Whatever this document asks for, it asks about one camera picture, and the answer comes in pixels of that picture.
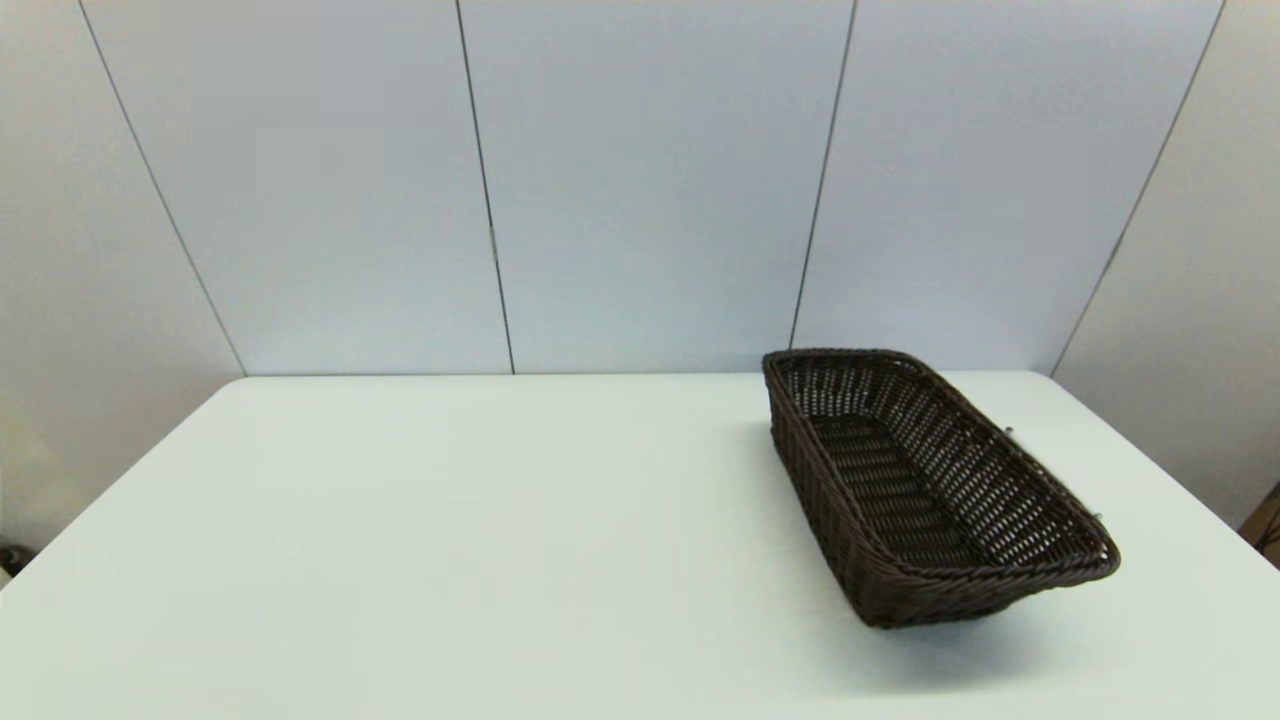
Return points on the white stylus pen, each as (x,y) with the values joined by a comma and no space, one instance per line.
(1008,431)

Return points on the dark brown wicker basket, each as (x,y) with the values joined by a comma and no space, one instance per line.
(900,480)

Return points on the brown wooden furniture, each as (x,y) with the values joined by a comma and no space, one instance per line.
(1266,525)

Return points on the dark floor object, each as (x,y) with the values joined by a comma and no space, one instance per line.
(12,560)

